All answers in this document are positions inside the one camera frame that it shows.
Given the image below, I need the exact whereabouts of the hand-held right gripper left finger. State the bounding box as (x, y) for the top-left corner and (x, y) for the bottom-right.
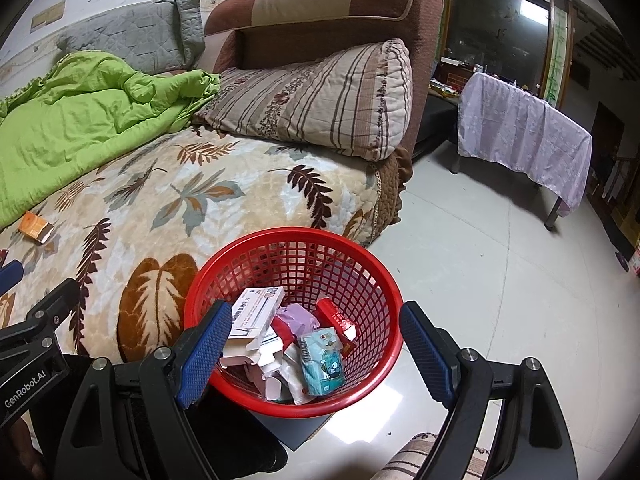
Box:
(52, 300), (233, 480)

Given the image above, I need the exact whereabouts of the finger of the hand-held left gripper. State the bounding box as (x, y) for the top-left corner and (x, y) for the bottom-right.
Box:
(0, 259), (25, 297)
(0, 278), (81, 361)

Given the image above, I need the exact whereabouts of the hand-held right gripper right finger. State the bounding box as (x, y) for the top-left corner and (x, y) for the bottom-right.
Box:
(400, 301), (578, 480)

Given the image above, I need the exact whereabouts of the white barcode carton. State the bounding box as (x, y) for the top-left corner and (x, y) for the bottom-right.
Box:
(219, 332), (301, 402)

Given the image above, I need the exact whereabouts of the orange packet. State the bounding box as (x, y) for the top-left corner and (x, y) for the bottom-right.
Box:
(18, 211), (56, 246)

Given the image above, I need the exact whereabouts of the white carton with blue print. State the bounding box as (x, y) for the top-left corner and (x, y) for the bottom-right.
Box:
(226, 286), (287, 356)

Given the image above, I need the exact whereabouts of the white wrapper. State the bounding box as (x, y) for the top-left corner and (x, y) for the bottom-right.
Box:
(276, 360), (317, 406)

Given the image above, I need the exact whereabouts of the purple wrapper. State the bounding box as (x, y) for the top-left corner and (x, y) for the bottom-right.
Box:
(274, 305), (322, 350)

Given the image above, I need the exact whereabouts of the red box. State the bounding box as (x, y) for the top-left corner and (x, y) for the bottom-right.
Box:
(314, 297), (359, 356)

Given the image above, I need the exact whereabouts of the teal wipes pack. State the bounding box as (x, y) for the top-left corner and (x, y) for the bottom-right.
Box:
(298, 326), (347, 397)

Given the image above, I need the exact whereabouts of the red plastic basket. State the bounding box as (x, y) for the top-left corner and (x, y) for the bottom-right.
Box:
(183, 226), (406, 419)

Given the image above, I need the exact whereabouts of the person's left forearm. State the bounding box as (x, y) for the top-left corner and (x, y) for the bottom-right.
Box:
(0, 407), (48, 480)

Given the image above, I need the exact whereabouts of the beige striped cloth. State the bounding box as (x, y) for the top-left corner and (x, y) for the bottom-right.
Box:
(369, 431), (501, 480)

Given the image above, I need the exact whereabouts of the grey flat board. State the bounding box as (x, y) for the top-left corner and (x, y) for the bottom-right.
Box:
(250, 407), (333, 452)

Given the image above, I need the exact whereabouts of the green quilt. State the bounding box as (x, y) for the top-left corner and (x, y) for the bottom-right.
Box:
(0, 50), (222, 232)

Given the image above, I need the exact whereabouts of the leaf printed blanket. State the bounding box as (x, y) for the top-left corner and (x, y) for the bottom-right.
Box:
(0, 127), (415, 367)

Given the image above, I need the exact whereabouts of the wooden table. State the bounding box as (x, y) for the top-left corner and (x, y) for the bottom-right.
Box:
(451, 152), (567, 233)

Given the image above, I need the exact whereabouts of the black low bench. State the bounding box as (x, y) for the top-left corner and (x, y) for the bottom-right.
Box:
(415, 94), (462, 162)

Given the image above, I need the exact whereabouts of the table with lilac cloth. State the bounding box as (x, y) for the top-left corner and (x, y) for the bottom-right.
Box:
(456, 71), (594, 218)

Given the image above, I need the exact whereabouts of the grey quilted cloth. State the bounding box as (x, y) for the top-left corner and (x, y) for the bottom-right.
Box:
(56, 0), (207, 75)

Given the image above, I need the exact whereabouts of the striped pillow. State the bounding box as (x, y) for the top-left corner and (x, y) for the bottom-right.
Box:
(191, 37), (414, 162)

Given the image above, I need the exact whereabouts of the dark framed window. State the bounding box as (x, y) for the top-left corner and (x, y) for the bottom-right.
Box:
(435, 0), (573, 111)

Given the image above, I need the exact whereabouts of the wooden staircase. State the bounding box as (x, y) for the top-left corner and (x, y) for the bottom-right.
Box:
(570, 5), (628, 83)

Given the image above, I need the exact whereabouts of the paper wall label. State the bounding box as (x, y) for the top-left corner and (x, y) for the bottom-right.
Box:
(31, 2), (67, 29)

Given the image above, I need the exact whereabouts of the green bamboo wall scroll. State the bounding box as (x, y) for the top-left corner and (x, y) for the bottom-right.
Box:
(546, 0), (572, 107)

